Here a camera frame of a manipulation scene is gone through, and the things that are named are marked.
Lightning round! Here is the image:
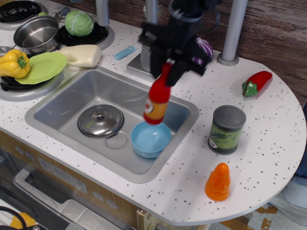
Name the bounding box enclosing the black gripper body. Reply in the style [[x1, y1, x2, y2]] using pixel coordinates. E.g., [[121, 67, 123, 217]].
[[139, 21, 212, 75]]

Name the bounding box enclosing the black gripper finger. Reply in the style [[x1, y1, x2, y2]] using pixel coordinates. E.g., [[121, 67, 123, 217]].
[[166, 59, 189, 87], [151, 49, 168, 78]]

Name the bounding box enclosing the red ketchup bottle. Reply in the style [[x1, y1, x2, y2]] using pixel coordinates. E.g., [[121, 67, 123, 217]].
[[143, 63, 172, 125]]

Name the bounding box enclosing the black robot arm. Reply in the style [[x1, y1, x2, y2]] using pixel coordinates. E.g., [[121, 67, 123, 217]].
[[139, 0, 221, 86]]

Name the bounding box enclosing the grey sink basin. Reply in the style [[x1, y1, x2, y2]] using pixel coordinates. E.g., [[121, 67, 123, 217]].
[[25, 67, 199, 183]]

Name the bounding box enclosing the silver faucet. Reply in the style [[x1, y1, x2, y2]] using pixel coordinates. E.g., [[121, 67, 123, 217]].
[[126, 0, 158, 81]]

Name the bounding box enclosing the purple toy onion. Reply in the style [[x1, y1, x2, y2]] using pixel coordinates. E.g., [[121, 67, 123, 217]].
[[192, 37, 213, 65]]

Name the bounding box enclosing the grey support pole right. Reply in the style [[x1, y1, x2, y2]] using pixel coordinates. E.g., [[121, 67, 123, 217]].
[[217, 0, 248, 66]]

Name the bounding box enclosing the grey support pole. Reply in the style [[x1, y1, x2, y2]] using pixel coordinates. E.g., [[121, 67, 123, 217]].
[[217, 0, 248, 66], [95, 0, 109, 27]]

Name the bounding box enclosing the black stove burner rear right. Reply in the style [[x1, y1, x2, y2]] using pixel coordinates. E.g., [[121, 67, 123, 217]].
[[59, 23, 115, 51]]

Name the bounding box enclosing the black stove burner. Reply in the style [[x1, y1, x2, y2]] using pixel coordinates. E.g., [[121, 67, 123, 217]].
[[0, 0, 48, 31], [59, 23, 115, 51], [0, 72, 64, 102]]

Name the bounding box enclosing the grey support pole left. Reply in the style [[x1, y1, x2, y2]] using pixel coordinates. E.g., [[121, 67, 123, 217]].
[[95, 0, 109, 27]]

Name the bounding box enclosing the light blue bowl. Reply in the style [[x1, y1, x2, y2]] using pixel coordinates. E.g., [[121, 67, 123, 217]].
[[130, 122, 172, 159]]

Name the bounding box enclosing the red chili pepper toy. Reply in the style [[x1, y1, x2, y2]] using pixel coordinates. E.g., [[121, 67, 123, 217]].
[[242, 71, 272, 97]]

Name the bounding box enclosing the green pea can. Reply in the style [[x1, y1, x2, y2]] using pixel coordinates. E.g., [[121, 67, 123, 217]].
[[208, 105, 246, 155]]

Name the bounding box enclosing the steel pot lid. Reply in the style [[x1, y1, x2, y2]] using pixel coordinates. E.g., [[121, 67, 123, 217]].
[[78, 104, 124, 138]]

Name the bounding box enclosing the green toy cabbage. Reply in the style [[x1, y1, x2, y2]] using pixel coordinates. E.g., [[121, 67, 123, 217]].
[[65, 10, 94, 37]]

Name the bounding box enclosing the green plate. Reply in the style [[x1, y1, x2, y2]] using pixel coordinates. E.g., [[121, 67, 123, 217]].
[[15, 52, 67, 85]]

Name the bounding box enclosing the steel pot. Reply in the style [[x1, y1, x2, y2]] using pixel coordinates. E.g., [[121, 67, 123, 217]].
[[13, 16, 60, 54]]

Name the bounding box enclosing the orange toy carrot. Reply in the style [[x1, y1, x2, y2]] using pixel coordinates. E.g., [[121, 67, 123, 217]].
[[205, 163, 231, 201]]

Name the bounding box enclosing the yellow bell pepper toy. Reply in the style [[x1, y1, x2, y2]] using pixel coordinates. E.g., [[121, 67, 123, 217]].
[[0, 49, 31, 79]]

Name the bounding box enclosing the black stove burner front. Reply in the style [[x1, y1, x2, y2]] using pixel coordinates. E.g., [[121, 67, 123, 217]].
[[0, 72, 64, 102]]

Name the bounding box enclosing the black stove burner rear left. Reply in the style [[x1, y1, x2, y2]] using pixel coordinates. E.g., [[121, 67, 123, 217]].
[[0, 0, 48, 31]]

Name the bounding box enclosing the yellow object bottom left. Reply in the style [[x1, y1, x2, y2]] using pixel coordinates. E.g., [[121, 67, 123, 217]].
[[9, 212, 36, 230]]

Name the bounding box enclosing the light blue handle utensil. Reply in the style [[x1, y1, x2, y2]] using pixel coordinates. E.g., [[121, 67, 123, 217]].
[[114, 46, 141, 60]]

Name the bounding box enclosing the oven door handle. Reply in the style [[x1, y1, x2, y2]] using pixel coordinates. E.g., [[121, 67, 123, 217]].
[[14, 169, 119, 230]]

